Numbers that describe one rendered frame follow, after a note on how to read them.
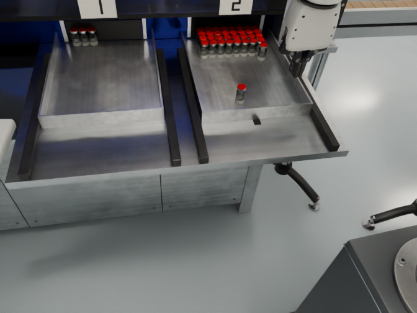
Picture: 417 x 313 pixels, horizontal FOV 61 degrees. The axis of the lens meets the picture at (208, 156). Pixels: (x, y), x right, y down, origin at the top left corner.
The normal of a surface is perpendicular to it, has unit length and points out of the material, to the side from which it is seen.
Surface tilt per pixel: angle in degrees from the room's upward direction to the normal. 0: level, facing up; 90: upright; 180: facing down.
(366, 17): 90
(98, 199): 90
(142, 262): 0
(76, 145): 0
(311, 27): 92
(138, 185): 90
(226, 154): 0
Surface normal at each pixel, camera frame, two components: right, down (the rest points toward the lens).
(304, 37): 0.16, 0.80
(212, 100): 0.06, -0.66
